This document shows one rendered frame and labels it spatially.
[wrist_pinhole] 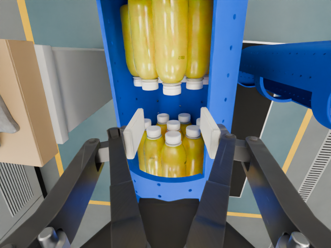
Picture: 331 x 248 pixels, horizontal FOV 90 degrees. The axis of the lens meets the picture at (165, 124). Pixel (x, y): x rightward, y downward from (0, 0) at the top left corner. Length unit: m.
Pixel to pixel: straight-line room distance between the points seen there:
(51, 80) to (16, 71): 0.10
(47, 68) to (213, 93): 0.49
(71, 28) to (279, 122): 2.00
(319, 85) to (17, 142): 0.92
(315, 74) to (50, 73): 0.81
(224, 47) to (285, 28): 1.45
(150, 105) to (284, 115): 1.54
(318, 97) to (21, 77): 0.84
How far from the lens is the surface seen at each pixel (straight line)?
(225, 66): 0.30
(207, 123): 0.17
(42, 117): 0.64
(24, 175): 2.26
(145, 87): 0.39
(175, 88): 0.35
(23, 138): 0.64
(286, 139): 2.04
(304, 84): 0.73
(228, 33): 0.30
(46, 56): 0.62
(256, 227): 2.82
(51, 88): 0.63
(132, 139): 0.16
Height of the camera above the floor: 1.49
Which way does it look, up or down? 66 degrees down
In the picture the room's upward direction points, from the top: 174 degrees counter-clockwise
